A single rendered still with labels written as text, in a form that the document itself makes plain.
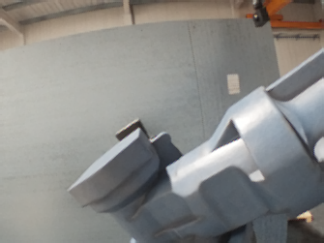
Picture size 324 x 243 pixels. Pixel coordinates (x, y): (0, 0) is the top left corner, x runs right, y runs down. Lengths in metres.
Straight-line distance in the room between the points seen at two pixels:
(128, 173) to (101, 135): 0.69
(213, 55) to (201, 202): 0.79
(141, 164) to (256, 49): 0.89
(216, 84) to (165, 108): 0.23
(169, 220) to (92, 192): 0.08
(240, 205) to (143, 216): 0.09
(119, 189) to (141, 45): 0.75
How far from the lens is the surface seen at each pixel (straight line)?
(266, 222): 1.16
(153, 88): 0.87
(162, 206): 0.22
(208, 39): 0.95
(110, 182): 0.20
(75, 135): 0.91
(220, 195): 0.20
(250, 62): 1.00
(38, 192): 1.03
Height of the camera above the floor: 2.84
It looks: 3 degrees down
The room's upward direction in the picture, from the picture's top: 8 degrees counter-clockwise
